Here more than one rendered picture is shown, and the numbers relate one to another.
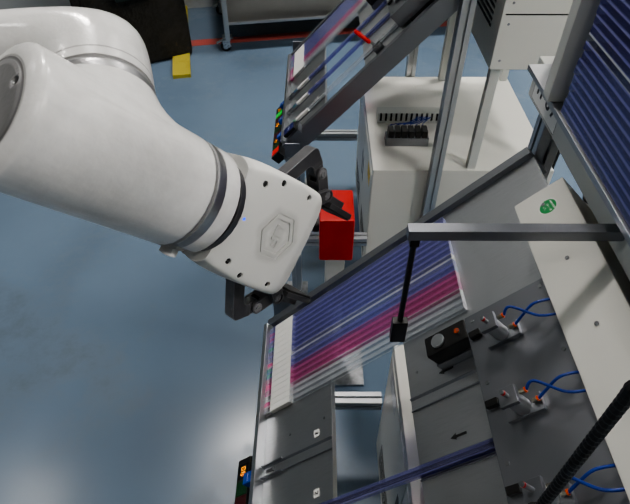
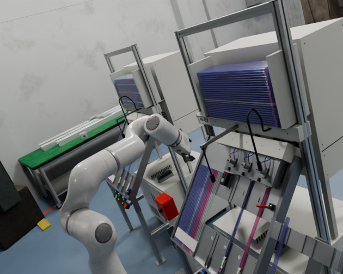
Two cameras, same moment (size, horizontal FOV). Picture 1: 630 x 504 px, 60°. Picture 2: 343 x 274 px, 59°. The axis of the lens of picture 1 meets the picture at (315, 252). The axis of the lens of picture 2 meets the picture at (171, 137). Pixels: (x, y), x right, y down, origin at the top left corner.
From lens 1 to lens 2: 97 cm
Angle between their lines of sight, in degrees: 33
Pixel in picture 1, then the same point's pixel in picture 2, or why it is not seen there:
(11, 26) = (139, 120)
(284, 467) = (210, 256)
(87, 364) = not seen: outside the picture
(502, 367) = (238, 167)
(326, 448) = (218, 236)
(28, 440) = not seen: outside the picture
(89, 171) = (167, 125)
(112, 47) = not seen: hidden behind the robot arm
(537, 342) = (240, 156)
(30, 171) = (163, 125)
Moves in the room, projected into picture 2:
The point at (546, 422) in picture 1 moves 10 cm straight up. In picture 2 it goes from (253, 164) to (249, 147)
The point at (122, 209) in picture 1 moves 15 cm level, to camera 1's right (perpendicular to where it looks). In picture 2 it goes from (171, 132) to (201, 116)
